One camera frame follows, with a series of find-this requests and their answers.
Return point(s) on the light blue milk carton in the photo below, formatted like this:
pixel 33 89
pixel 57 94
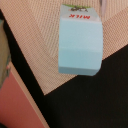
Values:
pixel 80 41

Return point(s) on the beige woven placemat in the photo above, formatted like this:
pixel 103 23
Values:
pixel 35 25

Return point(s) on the pink toy stove board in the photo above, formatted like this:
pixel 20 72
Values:
pixel 17 107

